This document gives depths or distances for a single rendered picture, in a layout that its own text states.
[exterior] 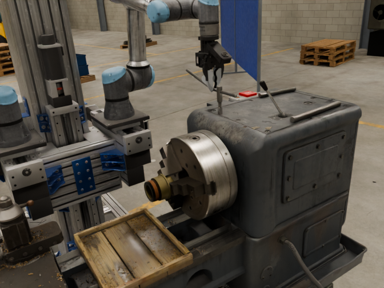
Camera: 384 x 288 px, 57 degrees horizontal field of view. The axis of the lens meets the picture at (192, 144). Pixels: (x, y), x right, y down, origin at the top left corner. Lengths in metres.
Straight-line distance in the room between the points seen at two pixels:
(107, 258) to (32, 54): 0.97
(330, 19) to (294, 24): 1.21
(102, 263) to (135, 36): 1.02
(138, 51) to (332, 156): 0.99
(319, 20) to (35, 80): 10.95
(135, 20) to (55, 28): 0.36
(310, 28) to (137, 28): 10.82
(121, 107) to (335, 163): 0.99
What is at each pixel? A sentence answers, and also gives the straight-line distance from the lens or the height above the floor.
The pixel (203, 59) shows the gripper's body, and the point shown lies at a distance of 1.40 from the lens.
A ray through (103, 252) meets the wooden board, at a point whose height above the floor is 0.89.
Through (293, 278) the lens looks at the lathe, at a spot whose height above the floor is 0.56.
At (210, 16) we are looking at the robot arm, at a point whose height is 1.62.
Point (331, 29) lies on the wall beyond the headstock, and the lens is 12.05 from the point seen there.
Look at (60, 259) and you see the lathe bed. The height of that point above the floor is 0.86.
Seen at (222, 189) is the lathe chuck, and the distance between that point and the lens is 1.22.
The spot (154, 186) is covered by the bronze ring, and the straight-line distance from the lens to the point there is 1.23.
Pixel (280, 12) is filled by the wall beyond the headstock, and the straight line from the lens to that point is 12.93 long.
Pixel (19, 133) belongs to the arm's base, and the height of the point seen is 1.21.
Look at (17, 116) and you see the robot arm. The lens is 1.64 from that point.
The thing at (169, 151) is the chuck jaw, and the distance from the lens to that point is 1.30.
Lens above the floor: 1.71
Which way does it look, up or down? 23 degrees down
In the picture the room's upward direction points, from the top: 3 degrees counter-clockwise
